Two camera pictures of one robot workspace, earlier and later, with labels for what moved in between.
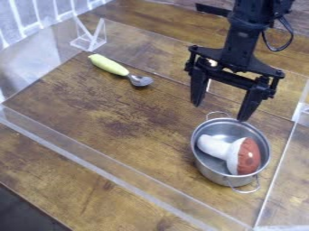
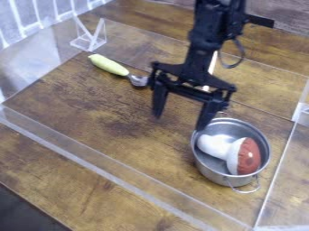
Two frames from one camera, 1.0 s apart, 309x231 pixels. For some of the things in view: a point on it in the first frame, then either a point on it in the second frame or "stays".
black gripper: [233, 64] → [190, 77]
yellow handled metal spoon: [116, 68] stays
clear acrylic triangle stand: [89, 41] stays
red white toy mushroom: [239, 151] stays
